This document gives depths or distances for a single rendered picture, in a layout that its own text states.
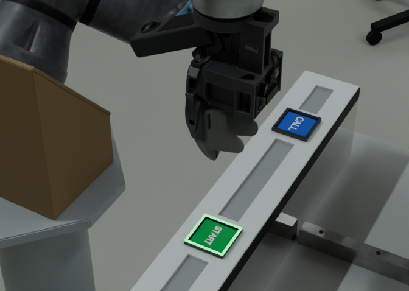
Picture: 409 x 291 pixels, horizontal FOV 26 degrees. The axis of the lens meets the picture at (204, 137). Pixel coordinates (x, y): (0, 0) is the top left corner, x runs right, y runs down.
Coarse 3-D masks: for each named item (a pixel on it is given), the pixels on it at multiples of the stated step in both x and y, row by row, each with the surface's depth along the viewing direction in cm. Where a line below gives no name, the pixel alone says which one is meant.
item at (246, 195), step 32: (288, 96) 136; (320, 96) 137; (352, 96) 137; (320, 128) 130; (256, 160) 125; (288, 160) 125; (224, 192) 120; (256, 192) 120; (192, 224) 115; (256, 224) 115; (160, 256) 110; (192, 256) 111; (160, 288) 106; (192, 288) 106
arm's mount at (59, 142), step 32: (0, 64) 120; (0, 96) 124; (32, 96) 121; (64, 96) 126; (0, 128) 129; (32, 128) 125; (64, 128) 129; (96, 128) 138; (0, 160) 133; (32, 160) 129; (64, 160) 132; (96, 160) 141; (0, 192) 139; (32, 192) 134; (64, 192) 135
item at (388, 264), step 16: (304, 224) 130; (304, 240) 130; (320, 240) 129; (336, 240) 128; (352, 240) 128; (336, 256) 129; (352, 256) 127; (368, 256) 126; (384, 256) 125; (400, 256) 125; (384, 272) 126; (400, 272) 125
